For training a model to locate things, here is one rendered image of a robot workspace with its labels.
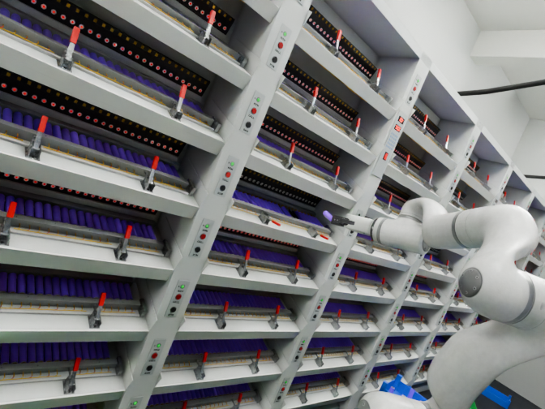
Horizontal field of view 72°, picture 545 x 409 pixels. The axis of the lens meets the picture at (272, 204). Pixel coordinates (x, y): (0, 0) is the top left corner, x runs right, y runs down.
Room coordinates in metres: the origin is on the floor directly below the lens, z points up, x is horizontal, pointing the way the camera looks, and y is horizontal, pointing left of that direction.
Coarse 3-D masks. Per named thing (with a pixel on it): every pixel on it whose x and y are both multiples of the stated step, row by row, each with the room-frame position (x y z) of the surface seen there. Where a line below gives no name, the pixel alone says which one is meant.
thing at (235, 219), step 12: (240, 180) 1.34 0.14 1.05; (264, 192) 1.44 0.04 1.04; (300, 204) 1.58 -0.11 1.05; (228, 216) 1.14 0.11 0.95; (240, 216) 1.19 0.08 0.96; (252, 216) 1.25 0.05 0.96; (324, 216) 1.63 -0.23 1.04; (240, 228) 1.20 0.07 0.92; (252, 228) 1.23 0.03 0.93; (264, 228) 1.26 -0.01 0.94; (276, 228) 1.29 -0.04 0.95; (288, 228) 1.36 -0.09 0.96; (336, 228) 1.57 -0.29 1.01; (288, 240) 1.36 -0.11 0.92; (300, 240) 1.40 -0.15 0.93; (312, 240) 1.43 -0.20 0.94; (324, 240) 1.50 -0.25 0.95; (336, 240) 1.56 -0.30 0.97
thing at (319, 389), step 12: (336, 372) 2.07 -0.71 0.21; (300, 384) 1.80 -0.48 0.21; (312, 384) 1.86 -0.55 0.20; (324, 384) 1.93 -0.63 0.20; (336, 384) 1.99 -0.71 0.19; (348, 384) 2.04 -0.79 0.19; (288, 396) 1.71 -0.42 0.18; (300, 396) 1.75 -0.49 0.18; (312, 396) 1.82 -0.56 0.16; (324, 396) 1.87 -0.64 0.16; (336, 396) 1.93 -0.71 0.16; (348, 396) 2.00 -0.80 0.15; (288, 408) 1.65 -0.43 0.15; (300, 408) 1.73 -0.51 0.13
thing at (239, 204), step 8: (240, 200) 1.23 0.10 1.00; (248, 208) 1.24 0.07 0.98; (256, 208) 1.26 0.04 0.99; (272, 216) 1.33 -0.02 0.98; (280, 216) 1.35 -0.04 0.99; (288, 216) 1.39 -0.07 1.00; (288, 224) 1.37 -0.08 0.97; (296, 224) 1.42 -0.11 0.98; (304, 224) 1.44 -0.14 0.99; (312, 224) 1.49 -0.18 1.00; (320, 232) 1.51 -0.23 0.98; (328, 232) 1.56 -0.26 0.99
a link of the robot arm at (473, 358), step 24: (456, 336) 0.73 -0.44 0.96; (480, 336) 0.70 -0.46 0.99; (504, 336) 0.69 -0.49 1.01; (528, 336) 0.66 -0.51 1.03; (432, 360) 0.76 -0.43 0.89; (456, 360) 0.70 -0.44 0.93; (480, 360) 0.68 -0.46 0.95; (504, 360) 0.67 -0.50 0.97; (528, 360) 0.66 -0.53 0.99; (432, 384) 0.73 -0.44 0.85; (456, 384) 0.70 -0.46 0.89; (480, 384) 0.68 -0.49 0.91; (432, 408) 0.79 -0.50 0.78; (456, 408) 0.71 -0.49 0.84
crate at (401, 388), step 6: (396, 378) 1.71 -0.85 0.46; (384, 384) 1.57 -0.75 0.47; (390, 384) 1.67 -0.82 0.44; (396, 384) 1.71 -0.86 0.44; (402, 384) 1.70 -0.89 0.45; (384, 390) 1.56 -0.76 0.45; (396, 390) 1.71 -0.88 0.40; (402, 390) 1.70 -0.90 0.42; (408, 390) 1.68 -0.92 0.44; (414, 396) 1.66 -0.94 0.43; (420, 396) 1.65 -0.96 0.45
